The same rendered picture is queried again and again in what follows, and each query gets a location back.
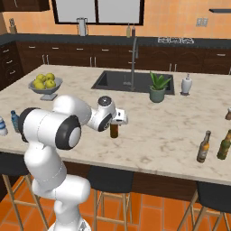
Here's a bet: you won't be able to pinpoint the grey sink tap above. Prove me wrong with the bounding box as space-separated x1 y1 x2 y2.
123 36 140 92

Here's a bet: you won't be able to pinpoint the pale oil bottle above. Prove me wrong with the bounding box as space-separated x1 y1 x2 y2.
125 23 132 39

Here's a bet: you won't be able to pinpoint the green plant in pot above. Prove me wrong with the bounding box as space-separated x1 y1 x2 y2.
149 71 172 104

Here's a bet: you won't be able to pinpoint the green glass bottle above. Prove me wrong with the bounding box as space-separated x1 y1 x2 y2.
216 129 231 161

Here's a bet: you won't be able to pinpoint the dark sink basin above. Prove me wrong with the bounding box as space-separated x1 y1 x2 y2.
90 69 176 96

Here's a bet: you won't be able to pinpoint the brown bottle with pale label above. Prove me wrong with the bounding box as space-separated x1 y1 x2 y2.
196 130 212 164

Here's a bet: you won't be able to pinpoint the black stool with wooden legs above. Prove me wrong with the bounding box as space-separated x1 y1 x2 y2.
0 151 50 231
86 165 135 231
176 180 231 231

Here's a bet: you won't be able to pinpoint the dark wooden base cupboards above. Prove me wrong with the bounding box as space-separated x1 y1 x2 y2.
0 40 231 92

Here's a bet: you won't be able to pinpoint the white and blue plastic bottle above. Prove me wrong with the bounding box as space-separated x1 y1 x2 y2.
0 116 9 137

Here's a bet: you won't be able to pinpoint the grey pedestal fruit bowl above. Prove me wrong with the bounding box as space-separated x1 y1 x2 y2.
28 77 64 102

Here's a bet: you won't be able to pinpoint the dark framed window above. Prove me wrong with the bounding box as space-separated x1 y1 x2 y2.
51 0 145 26

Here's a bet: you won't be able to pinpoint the dark wall shelf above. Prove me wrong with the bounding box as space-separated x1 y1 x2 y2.
208 8 231 14

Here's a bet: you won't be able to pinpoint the white wire dish rack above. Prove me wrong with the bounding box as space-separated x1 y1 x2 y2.
157 36 195 45

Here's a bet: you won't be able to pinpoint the white soap dispenser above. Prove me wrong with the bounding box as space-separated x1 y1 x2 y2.
180 73 193 97

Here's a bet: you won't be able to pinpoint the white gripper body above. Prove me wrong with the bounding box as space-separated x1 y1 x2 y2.
111 116 129 126

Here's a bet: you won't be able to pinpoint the brown glass bottle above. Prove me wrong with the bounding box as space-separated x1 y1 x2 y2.
109 122 119 139

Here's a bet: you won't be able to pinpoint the dark wooden wall cupboard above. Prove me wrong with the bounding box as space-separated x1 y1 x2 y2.
0 0 51 13

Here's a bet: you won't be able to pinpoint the wooden knife block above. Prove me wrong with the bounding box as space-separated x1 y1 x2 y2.
8 17 18 35

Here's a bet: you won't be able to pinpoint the grey wall socket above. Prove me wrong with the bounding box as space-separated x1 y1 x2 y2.
196 17 209 28

